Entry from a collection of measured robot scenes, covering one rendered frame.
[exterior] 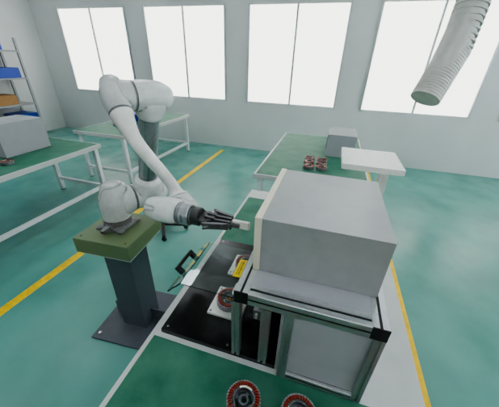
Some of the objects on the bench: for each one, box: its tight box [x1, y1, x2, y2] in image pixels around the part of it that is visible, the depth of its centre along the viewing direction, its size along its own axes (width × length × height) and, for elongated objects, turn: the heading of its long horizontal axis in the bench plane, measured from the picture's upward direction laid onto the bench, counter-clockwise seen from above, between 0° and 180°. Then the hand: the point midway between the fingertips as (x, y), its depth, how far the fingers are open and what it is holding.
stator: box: [226, 380, 261, 407], centre depth 84 cm, size 11×11×4 cm
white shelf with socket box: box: [341, 147, 406, 197], centre depth 179 cm, size 35×37×46 cm
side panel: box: [276, 315, 386, 403], centre depth 83 cm, size 28×3×32 cm, turn 70°
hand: (241, 224), depth 99 cm, fingers closed
